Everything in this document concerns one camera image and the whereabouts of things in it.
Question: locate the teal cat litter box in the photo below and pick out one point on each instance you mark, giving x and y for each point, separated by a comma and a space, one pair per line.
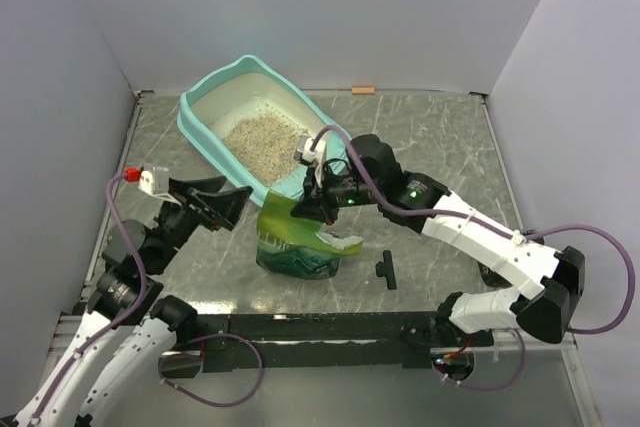
229, 115

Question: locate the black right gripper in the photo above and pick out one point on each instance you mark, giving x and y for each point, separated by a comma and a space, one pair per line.
316, 205

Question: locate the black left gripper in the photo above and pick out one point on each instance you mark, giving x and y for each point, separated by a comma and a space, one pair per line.
224, 208

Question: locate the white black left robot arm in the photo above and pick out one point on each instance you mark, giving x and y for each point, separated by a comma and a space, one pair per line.
127, 323

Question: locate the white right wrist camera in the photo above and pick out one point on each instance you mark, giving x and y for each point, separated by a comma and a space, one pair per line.
309, 153

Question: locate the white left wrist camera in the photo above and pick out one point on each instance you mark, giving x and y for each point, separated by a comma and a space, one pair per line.
154, 182

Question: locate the beige cat litter granules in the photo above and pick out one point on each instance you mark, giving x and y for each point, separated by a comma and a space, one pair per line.
265, 146

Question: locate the small black T-shaped part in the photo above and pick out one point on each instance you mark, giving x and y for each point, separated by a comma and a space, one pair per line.
385, 269

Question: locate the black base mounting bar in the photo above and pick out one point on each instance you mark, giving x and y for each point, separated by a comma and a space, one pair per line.
305, 340

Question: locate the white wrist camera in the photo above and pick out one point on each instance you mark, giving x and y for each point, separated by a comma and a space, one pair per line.
309, 153
154, 182

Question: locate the green cat litter bag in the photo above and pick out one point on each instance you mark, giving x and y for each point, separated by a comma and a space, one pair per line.
297, 247

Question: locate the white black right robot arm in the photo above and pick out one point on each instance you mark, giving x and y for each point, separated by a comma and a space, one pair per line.
544, 285

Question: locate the orange tape piece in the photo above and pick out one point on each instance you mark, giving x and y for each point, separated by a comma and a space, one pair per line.
363, 90

